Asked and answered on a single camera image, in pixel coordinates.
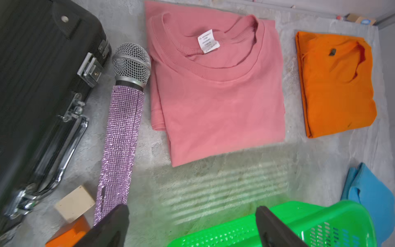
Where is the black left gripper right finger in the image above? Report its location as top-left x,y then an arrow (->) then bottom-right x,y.
255,206 -> 308,247

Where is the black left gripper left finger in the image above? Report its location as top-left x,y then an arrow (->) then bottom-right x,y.
74,204 -> 129,247

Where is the green plastic basket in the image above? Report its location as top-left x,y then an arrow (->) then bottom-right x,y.
169,200 -> 378,247

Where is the blue t-shirt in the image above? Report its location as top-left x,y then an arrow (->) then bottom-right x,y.
340,163 -> 395,246

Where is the pink t-shirt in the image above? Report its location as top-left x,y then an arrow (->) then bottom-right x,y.
145,1 -> 286,167

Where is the orange folded t-shirt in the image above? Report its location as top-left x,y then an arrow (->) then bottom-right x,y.
295,31 -> 377,139

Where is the orange curved wooden block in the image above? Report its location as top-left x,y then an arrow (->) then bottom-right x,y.
45,216 -> 91,247

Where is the small wooden cube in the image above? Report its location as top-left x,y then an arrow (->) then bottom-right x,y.
55,185 -> 95,223

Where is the black ribbed hard case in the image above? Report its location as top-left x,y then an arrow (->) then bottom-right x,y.
0,0 -> 112,238

